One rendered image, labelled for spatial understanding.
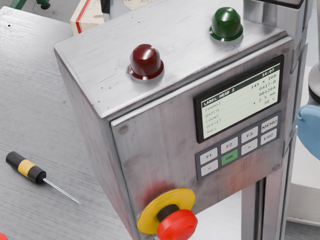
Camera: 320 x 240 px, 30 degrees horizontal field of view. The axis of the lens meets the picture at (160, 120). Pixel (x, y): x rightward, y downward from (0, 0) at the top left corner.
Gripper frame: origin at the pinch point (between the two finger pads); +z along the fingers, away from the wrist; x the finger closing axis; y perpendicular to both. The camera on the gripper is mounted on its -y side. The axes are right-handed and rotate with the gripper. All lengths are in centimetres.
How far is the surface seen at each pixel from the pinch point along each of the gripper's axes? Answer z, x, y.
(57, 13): 103, 106, -79
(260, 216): -17, -50, 36
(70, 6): 103, 111, -75
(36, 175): 15.7, -31.7, -8.7
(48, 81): 18.5, -5.6, -17.8
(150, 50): -49, -57, 28
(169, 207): -33, -60, 29
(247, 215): -17, -50, 35
